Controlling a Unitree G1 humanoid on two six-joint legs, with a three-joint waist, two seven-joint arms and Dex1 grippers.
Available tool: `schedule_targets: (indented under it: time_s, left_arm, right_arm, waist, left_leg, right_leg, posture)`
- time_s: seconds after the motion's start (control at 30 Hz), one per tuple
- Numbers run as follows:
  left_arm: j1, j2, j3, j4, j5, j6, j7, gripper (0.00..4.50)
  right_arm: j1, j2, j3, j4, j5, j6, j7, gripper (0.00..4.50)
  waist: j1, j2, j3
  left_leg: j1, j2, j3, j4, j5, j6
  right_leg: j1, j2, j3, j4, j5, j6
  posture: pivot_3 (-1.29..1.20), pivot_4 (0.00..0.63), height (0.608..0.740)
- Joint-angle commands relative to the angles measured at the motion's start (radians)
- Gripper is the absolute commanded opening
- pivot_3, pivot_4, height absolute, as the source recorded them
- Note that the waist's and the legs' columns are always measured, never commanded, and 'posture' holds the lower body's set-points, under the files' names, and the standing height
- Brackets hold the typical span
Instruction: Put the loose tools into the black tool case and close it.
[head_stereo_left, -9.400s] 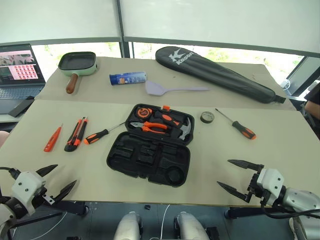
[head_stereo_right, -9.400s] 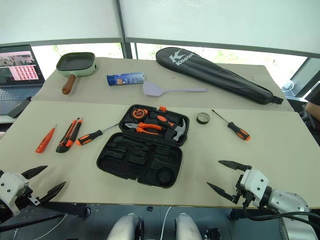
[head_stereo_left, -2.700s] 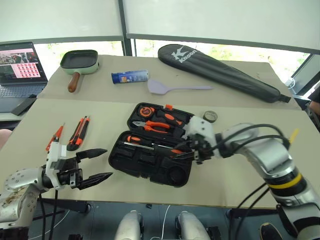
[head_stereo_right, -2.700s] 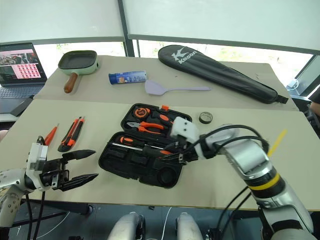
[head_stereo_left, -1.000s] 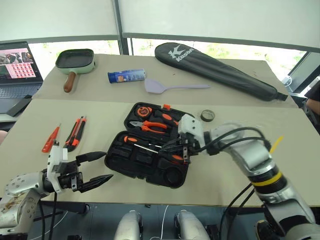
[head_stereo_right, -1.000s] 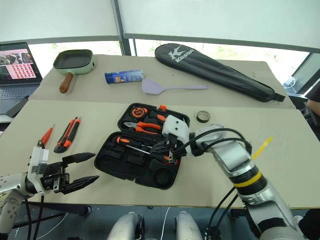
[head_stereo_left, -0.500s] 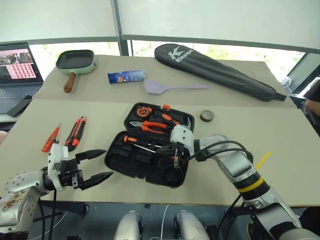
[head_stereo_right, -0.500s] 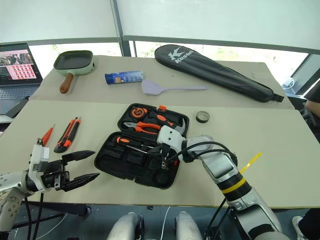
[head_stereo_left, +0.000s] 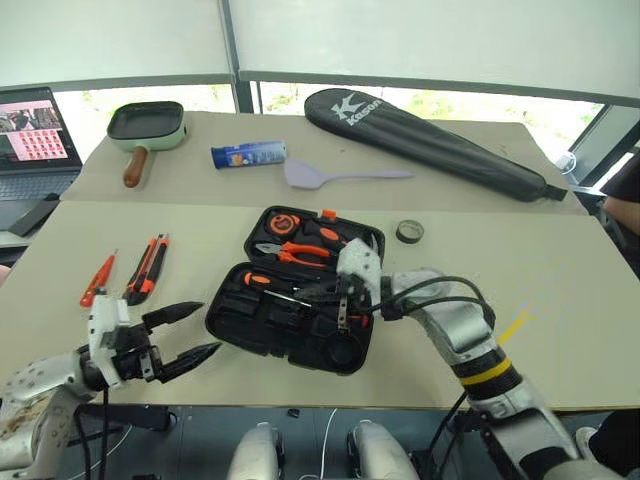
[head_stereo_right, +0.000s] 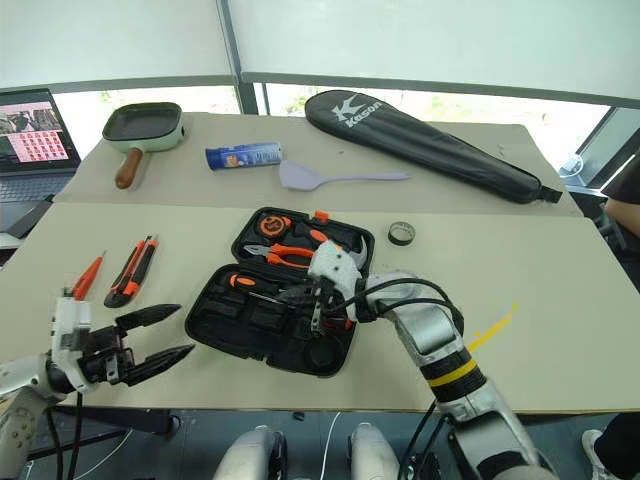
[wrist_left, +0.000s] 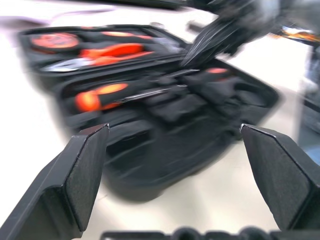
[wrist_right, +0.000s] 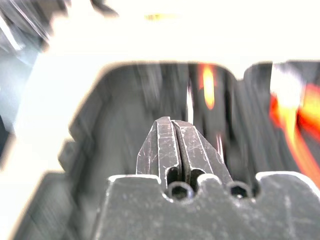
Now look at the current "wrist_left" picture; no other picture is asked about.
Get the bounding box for black plastic tool case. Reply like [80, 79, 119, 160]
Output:
[18, 23, 280, 203]

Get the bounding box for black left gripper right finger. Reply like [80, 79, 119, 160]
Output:
[239, 123, 320, 240]

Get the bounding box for orange-handled screwdriver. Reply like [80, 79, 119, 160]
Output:
[74, 82, 187, 114]

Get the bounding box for small orange-capped tool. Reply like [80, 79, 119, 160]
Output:
[206, 66, 230, 75]

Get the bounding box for slim orange-handled tool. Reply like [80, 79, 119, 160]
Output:
[100, 30, 154, 41]

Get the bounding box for orange round tape measure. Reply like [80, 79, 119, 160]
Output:
[30, 32, 80, 54]

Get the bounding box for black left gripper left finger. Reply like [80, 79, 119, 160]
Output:
[0, 123, 111, 240]

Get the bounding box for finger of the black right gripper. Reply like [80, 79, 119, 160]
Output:
[184, 18, 245, 68]
[181, 16, 234, 67]

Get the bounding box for orange-handled pliers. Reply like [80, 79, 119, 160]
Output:
[40, 43, 155, 74]

